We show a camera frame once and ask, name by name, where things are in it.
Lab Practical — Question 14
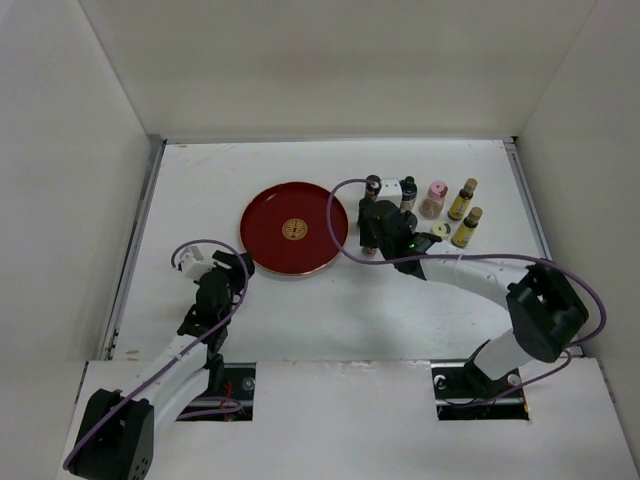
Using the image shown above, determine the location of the back yellow sauce bottle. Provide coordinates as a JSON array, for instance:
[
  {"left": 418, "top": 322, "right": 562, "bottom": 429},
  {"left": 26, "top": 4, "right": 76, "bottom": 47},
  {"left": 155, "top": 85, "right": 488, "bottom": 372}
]
[{"left": 447, "top": 178, "right": 478, "bottom": 221}]

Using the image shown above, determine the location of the right metal table rail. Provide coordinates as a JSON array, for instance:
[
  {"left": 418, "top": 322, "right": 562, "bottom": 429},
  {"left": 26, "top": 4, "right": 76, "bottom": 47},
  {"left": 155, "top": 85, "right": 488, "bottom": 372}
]
[{"left": 503, "top": 137, "right": 586, "bottom": 357}]

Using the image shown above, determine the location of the back black-knob spice jar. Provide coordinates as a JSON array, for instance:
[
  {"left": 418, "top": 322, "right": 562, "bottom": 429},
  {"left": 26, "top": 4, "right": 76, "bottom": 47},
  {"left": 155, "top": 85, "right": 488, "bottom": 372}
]
[{"left": 400, "top": 176, "right": 418, "bottom": 212}]

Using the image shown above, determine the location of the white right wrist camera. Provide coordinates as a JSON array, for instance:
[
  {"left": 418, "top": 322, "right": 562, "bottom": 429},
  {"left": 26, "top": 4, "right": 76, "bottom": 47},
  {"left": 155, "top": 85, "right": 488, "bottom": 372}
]
[{"left": 377, "top": 178, "right": 403, "bottom": 206}]

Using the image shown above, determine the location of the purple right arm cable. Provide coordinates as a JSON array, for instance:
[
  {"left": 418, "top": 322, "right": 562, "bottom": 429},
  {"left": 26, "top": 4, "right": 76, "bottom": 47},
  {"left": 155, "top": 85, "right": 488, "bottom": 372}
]
[{"left": 325, "top": 177, "right": 610, "bottom": 401}]

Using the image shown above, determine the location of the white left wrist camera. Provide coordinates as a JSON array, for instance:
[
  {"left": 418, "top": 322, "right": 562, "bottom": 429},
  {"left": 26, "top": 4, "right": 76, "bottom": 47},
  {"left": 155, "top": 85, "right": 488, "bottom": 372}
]
[{"left": 177, "top": 245, "right": 212, "bottom": 281}]

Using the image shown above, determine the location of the yellow sauce bottle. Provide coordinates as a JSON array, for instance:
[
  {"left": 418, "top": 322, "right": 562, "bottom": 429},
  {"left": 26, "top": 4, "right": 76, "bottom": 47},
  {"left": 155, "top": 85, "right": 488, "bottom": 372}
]
[
  {"left": 450, "top": 207, "right": 483, "bottom": 248},
  {"left": 447, "top": 178, "right": 478, "bottom": 221}
]

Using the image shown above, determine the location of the small black-cap spice bottle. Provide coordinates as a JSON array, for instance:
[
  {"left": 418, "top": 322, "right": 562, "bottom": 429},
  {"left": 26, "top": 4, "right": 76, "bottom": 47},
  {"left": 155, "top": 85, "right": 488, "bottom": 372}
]
[
  {"left": 362, "top": 246, "right": 377, "bottom": 257},
  {"left": 364, "top": 175, "right": 382, "bottom": 202}
]

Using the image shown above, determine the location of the metal table rail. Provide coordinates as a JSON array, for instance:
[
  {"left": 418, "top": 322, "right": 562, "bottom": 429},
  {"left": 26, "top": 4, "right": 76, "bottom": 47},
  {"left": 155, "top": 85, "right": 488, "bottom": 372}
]
[
  {"left": 96, "top": 134, "right": 166, "bottom": 360},
  {"left": 503, "top": 137, "right": 586, "bottom": 357}
]

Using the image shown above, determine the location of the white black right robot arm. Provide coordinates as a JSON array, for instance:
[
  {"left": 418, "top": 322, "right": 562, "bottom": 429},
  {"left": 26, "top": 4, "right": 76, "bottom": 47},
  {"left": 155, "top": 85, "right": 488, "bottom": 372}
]
[{"left": 358, "top": 198, "right": 588, "bottom": 401}]

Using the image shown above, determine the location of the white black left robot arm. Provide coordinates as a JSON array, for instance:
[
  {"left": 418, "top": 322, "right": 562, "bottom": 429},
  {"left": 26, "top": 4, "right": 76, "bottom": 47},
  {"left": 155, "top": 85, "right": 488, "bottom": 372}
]
[{"left": 63, "top": 245, "right": 255, "bottom": 479}]

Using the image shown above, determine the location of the front yellow sauce bottle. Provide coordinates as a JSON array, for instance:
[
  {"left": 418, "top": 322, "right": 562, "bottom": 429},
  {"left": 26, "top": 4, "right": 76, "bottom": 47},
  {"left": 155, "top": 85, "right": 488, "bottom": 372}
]
[{"left": 450, "top": 207, "right": 483, "bottom": 248}]

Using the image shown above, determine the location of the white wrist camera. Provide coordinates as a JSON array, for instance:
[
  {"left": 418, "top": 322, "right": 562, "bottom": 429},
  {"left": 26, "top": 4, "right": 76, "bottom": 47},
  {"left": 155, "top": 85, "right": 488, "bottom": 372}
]
[
  {"left": 177, "top": 245, "right": 212, "bottom": 281},
  {"left": 377, "top": 178, "right": 403, "bottom": 206}
]

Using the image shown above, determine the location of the pink-cap spice jar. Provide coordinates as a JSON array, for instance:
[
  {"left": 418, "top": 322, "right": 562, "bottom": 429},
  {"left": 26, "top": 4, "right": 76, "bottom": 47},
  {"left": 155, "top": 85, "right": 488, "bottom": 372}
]
[{"left": 419, "top": 181, "right": 448, "bottom": 220}]

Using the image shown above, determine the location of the yellow-cap spice jar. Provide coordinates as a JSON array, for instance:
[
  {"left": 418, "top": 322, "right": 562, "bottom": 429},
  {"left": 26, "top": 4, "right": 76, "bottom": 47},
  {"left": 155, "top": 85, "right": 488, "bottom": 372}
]
[{"left": 430, "top": 221, "right": 452, "bottom": 240}]

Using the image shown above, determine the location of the red round tray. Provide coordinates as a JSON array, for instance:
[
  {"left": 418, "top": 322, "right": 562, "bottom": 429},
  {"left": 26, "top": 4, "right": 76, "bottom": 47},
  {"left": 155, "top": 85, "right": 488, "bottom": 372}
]
[{"left": 239, "top": 182, "right": 350, "bottom": 275}]

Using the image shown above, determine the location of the left metal table rail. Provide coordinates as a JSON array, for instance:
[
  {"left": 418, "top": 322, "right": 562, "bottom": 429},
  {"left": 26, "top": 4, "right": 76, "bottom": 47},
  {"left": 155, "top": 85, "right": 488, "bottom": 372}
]
[{"left": 96, "top": 134, "right": 166, "bottom": 360}]

